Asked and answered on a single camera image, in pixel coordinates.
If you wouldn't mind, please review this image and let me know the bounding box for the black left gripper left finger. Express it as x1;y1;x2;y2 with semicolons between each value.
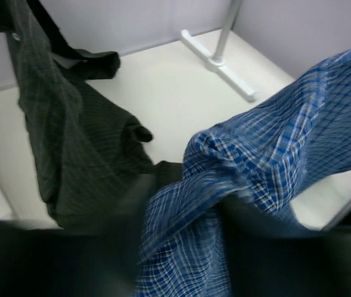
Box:
0;174;156;296

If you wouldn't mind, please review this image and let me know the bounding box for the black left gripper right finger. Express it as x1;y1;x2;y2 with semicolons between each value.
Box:
219;194;351;296

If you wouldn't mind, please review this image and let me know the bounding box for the blue plaid shirt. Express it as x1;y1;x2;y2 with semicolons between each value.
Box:
134;49;351;296

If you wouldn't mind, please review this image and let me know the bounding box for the black pinstripe shirt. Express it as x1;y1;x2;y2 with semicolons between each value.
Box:
0;1;182;234

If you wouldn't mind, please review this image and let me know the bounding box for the metal clothes rack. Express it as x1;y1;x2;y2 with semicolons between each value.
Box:
180;0;258;102

